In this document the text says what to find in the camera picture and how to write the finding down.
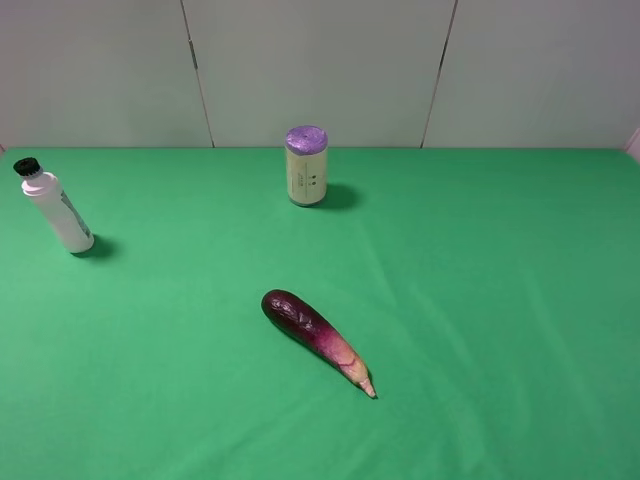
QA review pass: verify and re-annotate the white bottle black cap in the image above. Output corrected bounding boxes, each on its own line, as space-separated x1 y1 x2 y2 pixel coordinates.
13 157 94 254

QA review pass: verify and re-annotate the purple eggplant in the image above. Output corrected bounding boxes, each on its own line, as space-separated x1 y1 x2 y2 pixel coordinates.
261 289 377 399

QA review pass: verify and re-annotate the purple garbage bag roll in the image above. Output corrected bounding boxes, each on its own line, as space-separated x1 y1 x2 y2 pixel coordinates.
285 125 328 207

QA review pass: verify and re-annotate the green tablecloth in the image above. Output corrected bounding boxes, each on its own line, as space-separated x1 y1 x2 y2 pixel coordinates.
1 148 639 479

